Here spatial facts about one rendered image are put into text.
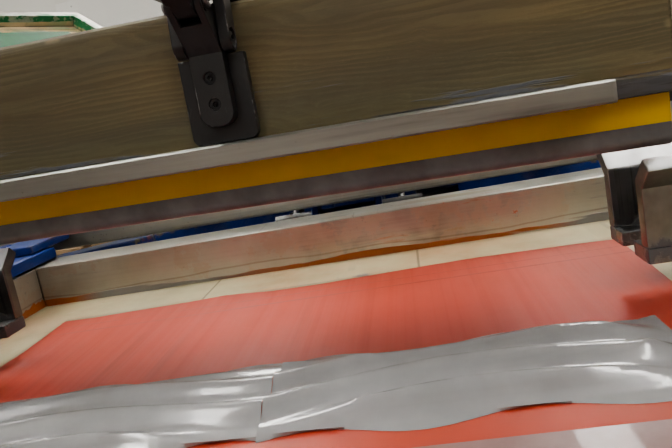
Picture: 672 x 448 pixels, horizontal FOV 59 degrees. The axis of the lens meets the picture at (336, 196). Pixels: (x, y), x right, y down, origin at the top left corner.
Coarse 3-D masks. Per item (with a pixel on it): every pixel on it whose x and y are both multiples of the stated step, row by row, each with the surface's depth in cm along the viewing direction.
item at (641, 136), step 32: (640, 128) 28; (448, 160) 29; (480, 160) 29; (512, 160) 29; (544, 160) 29; (224, 192) 30; (256, 192) 30; (288, 192) 30; (320, 192) 30; (32, 224) 32; (64, 224) 32; (96, 224) 31; (128, 224) 31
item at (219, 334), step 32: (96, 320) 45; (128, 320) 44; (160, 320) 42; (192, 320) 41; (224, 320) 40; (256, 320) 38; (288, 320) 37; (32, 352) 40; (64, 352) 39; (96, 352) 38; (128, 352) 37; (160, 352) 36; (192, 352) 35; (224, 352) 34; (256, 352) 33; (288, 352) 32; (0, 384) 36; (32, 384) 35; (64, 384) 34; (96, 384) 33
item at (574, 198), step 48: (480, 192) 48; (528, 192) 46; (576, 192) 46; (192, 240) 51; (240, 240) 49; (288, 240) 49; (336, 240) 49; (384, 240) 48; (432, 240) 48; (48, 288) 52; (96, 288) 51; (144, 288) 51
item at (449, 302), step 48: (336, 288) 42; (384, 288) 40; (432, 288) 38; (480, 288) 36; (528, 288) 35; (576, 288) 34; (624, 288) 32; (336, 336) 33; (384, 336) 32; (432, 336) 31; (480, 336) 30; (336, 432) 24; (384, 432) 23; (432, 432) 22; (480, 432) 22; (528, 432) 21; (576, 432) 21; (624, 432) 20
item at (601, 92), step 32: (512, 96) 26; (544, 96) 26; (576, 96) 26; (608, 96) 26; (320, 128) 27; (352, 128) 27; (384, 128) 27; (416, 128) 27; (448, 128) 26; (128, 160) 28; (160, 160) 28; (192, 160) 28; (224, 160) 28; (256, 160) 28; (0, 192) 29; (32, 192) 29
